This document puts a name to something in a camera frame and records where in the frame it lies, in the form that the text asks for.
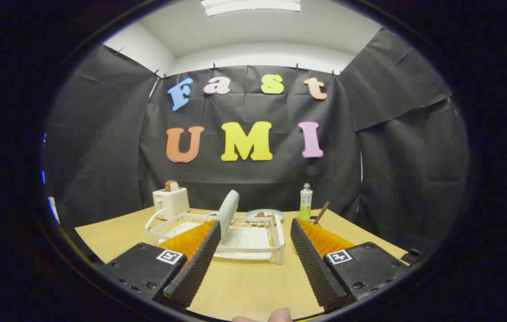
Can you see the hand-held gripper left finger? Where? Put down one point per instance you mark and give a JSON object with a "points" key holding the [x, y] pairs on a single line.
{"points": [[200, 264]]}

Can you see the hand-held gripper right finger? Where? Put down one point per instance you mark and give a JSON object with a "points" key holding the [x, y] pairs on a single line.
{"points": [[311, 264]]}

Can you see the pale green plate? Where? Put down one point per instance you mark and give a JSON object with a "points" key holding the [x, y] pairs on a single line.
{"points": [[229, 208]]}

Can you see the small plate with food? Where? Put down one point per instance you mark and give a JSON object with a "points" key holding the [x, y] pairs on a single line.
{"points": [[276, 217]]}

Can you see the green drink bottle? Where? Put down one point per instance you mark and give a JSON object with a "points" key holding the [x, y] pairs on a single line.
{"points": [[306, 201]]}

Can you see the white toaster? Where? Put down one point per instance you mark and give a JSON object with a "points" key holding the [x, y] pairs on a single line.
{"points": [[171, 201]]}

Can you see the brown bread slice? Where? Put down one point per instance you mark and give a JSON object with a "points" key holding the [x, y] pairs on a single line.
{"points": [[172, 185]]}

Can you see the black backdrop cloth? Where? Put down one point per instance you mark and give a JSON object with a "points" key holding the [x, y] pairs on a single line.
{"points": [[253, 179]]}

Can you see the ceiling light panel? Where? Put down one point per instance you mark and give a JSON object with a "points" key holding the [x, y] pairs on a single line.
{"points": [[253, 5]]}

